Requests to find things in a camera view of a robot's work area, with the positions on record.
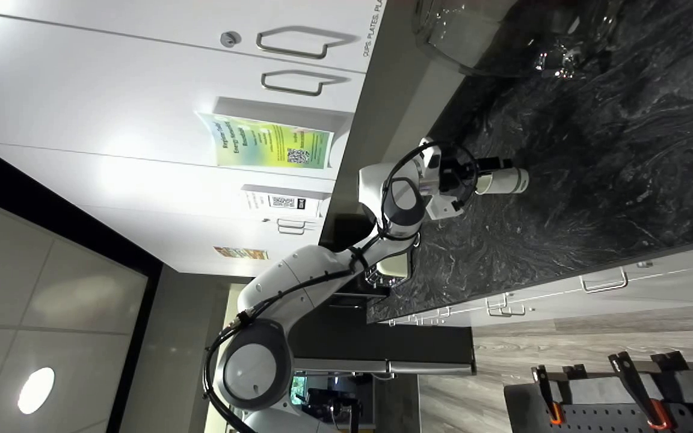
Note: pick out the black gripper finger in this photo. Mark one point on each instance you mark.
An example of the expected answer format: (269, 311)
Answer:
(494, 165)

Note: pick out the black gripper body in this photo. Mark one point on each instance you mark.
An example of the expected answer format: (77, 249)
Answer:
(458, 172)

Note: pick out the white paper cup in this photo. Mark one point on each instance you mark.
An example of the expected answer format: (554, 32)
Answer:
(503, 180)

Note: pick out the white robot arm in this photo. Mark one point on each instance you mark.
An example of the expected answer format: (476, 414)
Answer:
(248, 366)

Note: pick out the small white label sign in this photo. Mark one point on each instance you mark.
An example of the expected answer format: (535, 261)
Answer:
(284, 200)

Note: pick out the green yellow poster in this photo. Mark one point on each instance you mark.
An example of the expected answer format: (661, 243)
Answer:
(266, 144)

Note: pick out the orange black clamp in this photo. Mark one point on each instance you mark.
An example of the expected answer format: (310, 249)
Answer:
(554, 409)

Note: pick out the round cabinet lock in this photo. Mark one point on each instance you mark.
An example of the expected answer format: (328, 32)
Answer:
(230, 40)

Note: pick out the upper cabinet wire handle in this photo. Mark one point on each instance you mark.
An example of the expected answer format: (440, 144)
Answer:
(301, 42)

